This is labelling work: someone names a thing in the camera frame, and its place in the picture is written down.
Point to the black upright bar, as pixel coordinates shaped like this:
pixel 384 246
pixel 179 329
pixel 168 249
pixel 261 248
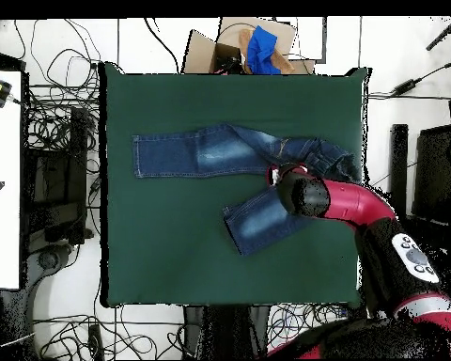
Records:
pixel 398 165

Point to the blue denim jeans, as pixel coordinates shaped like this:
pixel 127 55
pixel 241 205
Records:
pixel 218 154

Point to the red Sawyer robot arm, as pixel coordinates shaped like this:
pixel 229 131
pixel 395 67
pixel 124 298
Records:
pixel 357 203

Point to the brown cardboard box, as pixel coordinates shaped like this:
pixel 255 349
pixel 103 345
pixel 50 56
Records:
pixel 201 52

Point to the black rod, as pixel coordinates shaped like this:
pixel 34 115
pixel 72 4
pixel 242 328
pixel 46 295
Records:
pixel 443 35

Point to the dark green table cloth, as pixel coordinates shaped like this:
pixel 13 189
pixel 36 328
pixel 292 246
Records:
pixel 173 244

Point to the grey swivel chair base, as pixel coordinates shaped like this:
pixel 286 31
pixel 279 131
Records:
pixel 49 259

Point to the black flat panel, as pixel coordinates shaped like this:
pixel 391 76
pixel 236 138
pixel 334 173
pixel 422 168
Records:
pixel 434 173

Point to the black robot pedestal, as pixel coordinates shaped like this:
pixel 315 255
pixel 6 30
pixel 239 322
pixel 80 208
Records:
pixel 225 331

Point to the black equipment stand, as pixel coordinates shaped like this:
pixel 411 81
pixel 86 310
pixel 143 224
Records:
pixel 60 188

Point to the bright blue cloth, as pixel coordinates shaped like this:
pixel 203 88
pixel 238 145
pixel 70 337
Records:
pixel 261 49

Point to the black power strip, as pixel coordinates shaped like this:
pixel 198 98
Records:
pixel 95 340

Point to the white side table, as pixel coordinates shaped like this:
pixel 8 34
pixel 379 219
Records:
pixel 2 169

